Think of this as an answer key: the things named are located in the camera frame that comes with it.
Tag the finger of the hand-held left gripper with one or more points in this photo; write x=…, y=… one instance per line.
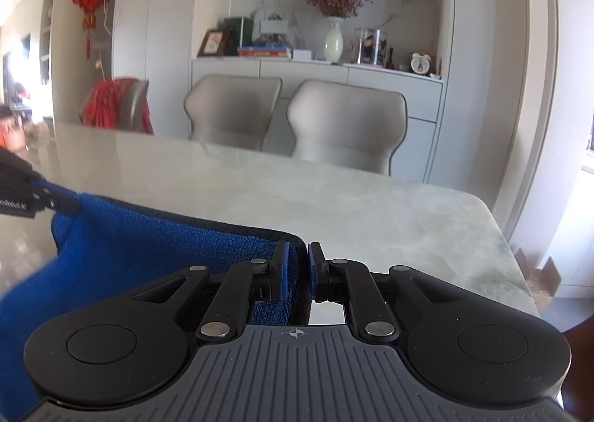
x=62, y=200

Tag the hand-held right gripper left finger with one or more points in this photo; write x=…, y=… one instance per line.
x=290, y=271

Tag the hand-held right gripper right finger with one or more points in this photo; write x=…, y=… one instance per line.
x=314, y=277

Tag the blue towel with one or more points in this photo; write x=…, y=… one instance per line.
x=139, y=248

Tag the white sideboard cabinet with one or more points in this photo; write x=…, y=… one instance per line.
x=417, y=125

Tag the small white box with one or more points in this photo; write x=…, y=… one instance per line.
x=303, y=55

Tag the framed picture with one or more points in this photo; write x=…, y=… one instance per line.
x=212, y=43

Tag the stack of books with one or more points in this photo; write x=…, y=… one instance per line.
x=264, y=52

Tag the cardboard box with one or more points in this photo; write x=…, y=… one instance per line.
x=540, y=285

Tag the white vase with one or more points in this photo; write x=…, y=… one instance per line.
x=333, y=45

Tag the glass jar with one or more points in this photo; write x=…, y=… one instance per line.
x=371, y=47

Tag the white alarm clock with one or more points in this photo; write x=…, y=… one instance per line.
x=421, y=63

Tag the dark green box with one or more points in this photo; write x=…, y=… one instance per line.
x=239, y=34

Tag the brown wooden furniture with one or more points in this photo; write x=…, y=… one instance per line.
x=580, y=357

